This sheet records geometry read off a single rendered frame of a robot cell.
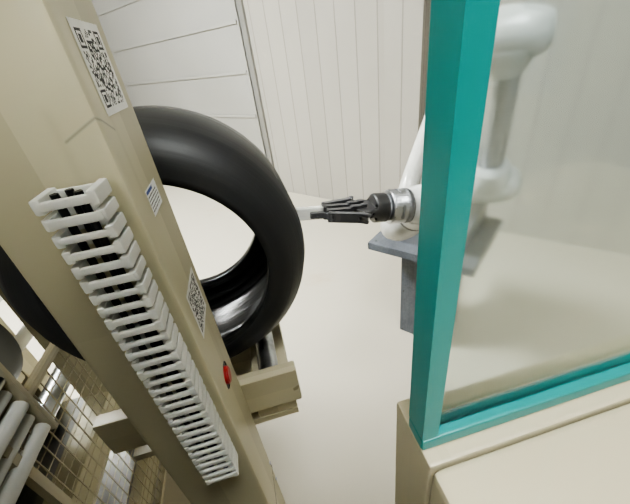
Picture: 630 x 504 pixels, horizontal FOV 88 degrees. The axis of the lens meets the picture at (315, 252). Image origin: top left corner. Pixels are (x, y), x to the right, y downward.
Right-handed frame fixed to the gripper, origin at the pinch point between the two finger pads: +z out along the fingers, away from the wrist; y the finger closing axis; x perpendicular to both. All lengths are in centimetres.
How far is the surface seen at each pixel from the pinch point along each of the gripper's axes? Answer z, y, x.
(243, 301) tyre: 17.8, -3.1, 26.5
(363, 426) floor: -29, -10, 113
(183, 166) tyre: 24.2, 17.2, -17.3
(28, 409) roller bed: 60, 20, 28
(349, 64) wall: -92, -242, -30
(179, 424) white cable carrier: 27, 42, 10
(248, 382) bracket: 18.2, 25.9, 24.4
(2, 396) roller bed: 61, 21, 21
